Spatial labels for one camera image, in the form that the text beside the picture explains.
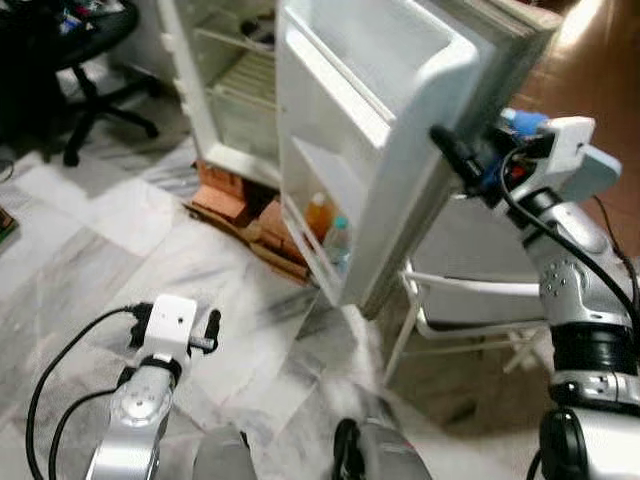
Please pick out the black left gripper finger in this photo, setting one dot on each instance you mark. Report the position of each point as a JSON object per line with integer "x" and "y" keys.
{"x": 212, "y": 327}

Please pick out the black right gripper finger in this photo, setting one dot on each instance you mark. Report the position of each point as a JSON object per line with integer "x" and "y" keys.
{"x": 458, "y": 155}

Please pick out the compact fridge door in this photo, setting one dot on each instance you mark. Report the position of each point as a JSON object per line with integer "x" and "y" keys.
{"x": 420, "y": 150}

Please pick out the orange juice bottle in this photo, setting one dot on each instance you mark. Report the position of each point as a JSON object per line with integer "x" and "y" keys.
{"x": 319, "y": 218}

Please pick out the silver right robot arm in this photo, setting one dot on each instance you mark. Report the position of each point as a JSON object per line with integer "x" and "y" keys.
{"x": 585, "y": 290}

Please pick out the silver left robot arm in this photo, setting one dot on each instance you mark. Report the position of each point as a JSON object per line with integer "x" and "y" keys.
{"x": 135, "y": 410}

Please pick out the grey compact fridge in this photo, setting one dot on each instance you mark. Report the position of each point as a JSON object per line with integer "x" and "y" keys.
{"x": 245, "y": 90}

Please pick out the grey metal folding chair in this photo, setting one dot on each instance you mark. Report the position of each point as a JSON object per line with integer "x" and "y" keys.
{"x": 480, "y": 260}

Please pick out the wooden pallet base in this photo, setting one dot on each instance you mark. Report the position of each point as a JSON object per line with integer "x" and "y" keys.
{"x": 250, "y": 235}

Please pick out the grey left robot leg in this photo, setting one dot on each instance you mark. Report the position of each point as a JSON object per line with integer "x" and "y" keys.
{"x": 222, "y": 458}

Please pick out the grey robot leg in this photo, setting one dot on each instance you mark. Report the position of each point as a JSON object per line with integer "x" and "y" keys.
{"x": 385, "y": 455}
{"x": 222, "y": 458}

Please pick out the red brick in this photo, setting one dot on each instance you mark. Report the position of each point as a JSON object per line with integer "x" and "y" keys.
{"x": 280, "y": 232}
{"x": 220, "y": 195}

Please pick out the grey right robot leg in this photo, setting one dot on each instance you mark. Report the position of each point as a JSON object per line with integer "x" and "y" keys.
{"x": 385, "y": 455}

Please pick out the black office chair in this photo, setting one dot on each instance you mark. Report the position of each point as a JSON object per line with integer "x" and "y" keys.
{"x": 90, "y": 40}

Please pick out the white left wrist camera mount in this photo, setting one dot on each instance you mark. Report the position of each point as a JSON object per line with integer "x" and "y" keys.
{"x": 172, "y": 322}

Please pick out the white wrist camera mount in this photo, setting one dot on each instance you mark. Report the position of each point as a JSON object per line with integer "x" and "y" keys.
{"x": 570, "y": 145}
{"x": 172, "y": 322}

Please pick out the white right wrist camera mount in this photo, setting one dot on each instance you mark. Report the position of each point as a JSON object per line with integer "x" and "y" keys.
{"x": 570, "y": 145}

